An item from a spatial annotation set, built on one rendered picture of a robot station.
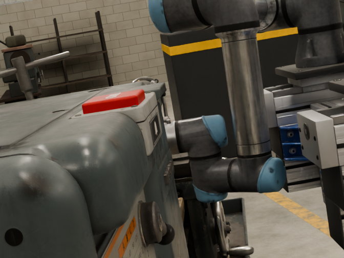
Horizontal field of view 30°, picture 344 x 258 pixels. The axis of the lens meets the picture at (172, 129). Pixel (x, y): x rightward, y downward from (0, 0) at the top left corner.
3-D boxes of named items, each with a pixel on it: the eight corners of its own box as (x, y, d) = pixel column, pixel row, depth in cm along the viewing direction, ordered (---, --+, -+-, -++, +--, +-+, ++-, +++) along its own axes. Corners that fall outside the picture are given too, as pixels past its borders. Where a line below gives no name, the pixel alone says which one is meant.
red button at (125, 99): (140, 113, 67) (136, 94, 66) (84, 122, 67) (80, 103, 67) (147, 105, 73) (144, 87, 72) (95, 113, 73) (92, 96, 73)
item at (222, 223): (237, 276, 175) (223, 194, 171) (200, 281, 176) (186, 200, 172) (235, 242, 201) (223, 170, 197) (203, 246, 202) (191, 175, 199)
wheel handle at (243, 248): (255, 256, 175) (253, 246, 174) (226, 259, 176) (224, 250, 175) (254, 252, 178) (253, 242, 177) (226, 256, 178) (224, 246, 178)
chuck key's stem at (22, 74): (40, 115, 119) (20, 56, 118) (44, 115, 117) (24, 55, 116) (29, 120, 118) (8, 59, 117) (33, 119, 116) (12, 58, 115)
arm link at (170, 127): (179, 156, 143) (172, 121, 142) (158, 159, 144) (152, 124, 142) (181, 149, 150) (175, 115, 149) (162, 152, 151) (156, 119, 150)
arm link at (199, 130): (229, 152, 142) (222, 115, 140) (179, 160, 143) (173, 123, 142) (229, 145, 149) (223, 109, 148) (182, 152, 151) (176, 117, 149)
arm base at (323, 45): (342, 56, 179) (338, 21, 177) (362, 59, 164) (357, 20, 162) (289, 66, 178) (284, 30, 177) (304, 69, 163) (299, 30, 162)
